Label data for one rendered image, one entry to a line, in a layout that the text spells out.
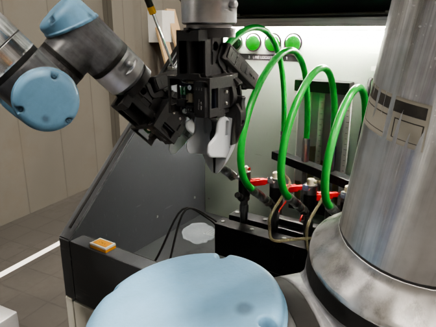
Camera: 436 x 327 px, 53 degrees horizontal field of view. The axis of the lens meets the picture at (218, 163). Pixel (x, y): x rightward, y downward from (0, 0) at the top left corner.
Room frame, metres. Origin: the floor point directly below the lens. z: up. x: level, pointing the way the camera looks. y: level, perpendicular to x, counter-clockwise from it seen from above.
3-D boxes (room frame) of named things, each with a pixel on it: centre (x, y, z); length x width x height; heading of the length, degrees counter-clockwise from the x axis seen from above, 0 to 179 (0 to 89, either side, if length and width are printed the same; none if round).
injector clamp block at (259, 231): (0.89, -0.16, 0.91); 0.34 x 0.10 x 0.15; 56
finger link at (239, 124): (0.63, -0.02, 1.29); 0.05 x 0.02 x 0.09; 56
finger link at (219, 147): (0.62, 0.00, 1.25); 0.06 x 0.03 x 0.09; 146
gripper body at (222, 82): (0.62, 0.02, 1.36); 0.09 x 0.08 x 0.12; 146
